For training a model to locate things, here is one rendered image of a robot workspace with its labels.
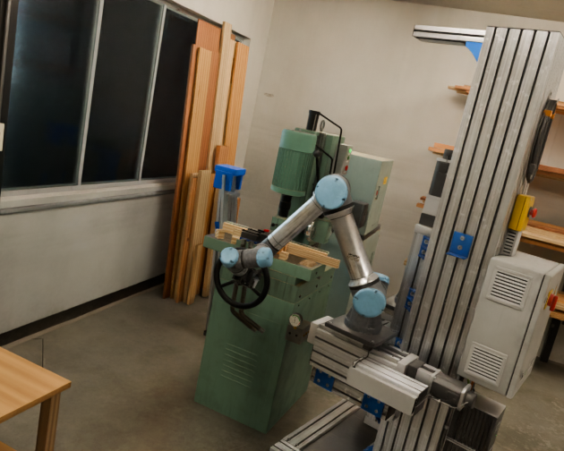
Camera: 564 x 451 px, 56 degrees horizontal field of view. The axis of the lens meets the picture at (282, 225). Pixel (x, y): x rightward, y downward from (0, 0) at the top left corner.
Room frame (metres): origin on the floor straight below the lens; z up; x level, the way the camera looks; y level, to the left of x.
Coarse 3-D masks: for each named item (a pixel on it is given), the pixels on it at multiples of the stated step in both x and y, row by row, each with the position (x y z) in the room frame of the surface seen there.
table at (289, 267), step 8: (208, 240) 2.61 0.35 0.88; (216, 240) 2.60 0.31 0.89; (224, 240) 2.61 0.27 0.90; (216, 248) 2.59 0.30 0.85; (224, 248) 2.58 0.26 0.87; (288, 256) 2.56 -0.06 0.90; (296, 256) 2.59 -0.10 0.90; (272, 264) 2.47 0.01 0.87; (280, 264) 2.46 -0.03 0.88; (288, 264) 2.44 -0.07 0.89; (296, 264) 2.44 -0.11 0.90; (320, 264) 2.53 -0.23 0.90; (288, 272) 2.44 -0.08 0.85; (296, 272) 2.43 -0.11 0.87; (304, 272) 2.41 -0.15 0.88; (312, 272) 2.42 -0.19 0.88; (320, 272) 2.54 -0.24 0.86
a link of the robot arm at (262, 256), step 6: (258, 246) 2.02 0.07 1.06; (264, 246) 2.03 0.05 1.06; (246, 252) 1.96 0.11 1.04; (252, 252) 1.95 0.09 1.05; (258, 252) 1.95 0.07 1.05; (264, 252) 1.94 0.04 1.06; (270, 252) 1.97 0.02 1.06; (246, 258) 1.95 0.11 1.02; (252, 258) 1.94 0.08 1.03; (258, 258) 1.94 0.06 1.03; (264, 258) 1.94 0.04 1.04; (270, 258) 1.96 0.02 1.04; (246, 264) 1.95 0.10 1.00; (252, 264) 1.94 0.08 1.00; (258, 264) 1.94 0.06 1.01; (264, 264) 1.94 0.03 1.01; (270, 264) 1.95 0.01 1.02
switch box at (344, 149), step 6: (342, 144) 2.85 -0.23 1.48; (336, 150) 2.86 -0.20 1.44; (342, 150) 2.85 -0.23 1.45; (348, 150) 2.87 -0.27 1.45; (342, 156) 2.84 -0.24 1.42; (342, 162) 2.84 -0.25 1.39; (348, 162) 2.91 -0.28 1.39; (336, 168) 2.85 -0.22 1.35; (342, 168) 2.84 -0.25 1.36; (342, 174) 2.87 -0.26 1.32
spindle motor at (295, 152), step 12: (288, 132) 2.58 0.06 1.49; (300, 132) 2.57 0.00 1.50; (288, 144) 2.57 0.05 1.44; (300, 144) 2.57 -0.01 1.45; (312, 144) 2.60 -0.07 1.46; (288, 156) 2.57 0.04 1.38; (300, 156) 2.57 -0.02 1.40; (312, 156) 2.63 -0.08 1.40; (276, 168) 2.62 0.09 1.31; (288, 168) 2.57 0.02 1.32; (300, 168) 2.57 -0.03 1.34; (276, 180) 2.60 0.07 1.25; (288, 180) 2.57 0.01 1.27; (300, 180) 2.58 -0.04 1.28; (288, 192) 2.56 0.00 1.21; (300, 192) 2.59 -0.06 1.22
